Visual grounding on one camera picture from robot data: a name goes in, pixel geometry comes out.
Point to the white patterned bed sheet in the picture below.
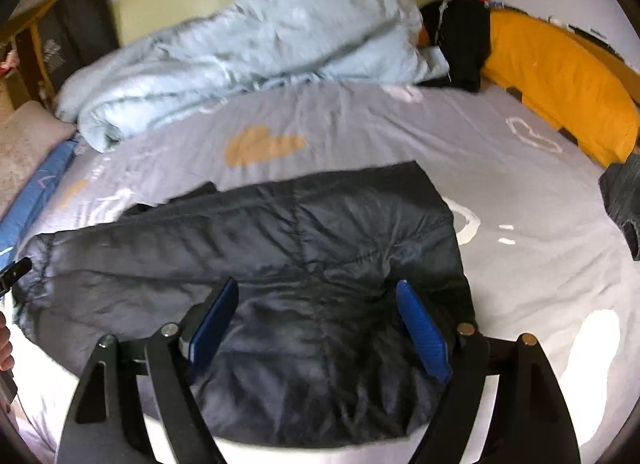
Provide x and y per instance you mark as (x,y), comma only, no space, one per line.
(540,252)

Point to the black left-hand gripper tip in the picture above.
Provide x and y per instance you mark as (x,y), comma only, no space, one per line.
(12,273)

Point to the black bag with white print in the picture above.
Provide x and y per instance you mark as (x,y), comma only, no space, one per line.
(73,35)

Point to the pink beige pillow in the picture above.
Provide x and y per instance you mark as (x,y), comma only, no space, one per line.
(27,138)

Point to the person's left hand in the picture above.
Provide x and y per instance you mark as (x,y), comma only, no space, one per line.
(6,348)

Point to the black puffer down jacket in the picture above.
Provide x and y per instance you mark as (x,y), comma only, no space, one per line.
(316,355)

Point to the dark grey crumpled clothing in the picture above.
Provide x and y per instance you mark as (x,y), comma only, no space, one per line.
(620,190)

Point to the light blue duvet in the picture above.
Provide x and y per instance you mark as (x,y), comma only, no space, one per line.
(249,46)

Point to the blue pillow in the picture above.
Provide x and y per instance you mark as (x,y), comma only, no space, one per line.
(33,197)

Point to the black garment at headboard corner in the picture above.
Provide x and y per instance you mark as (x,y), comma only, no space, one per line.
(461,30)

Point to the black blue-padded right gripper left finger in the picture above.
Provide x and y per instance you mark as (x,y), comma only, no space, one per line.
(105,423)

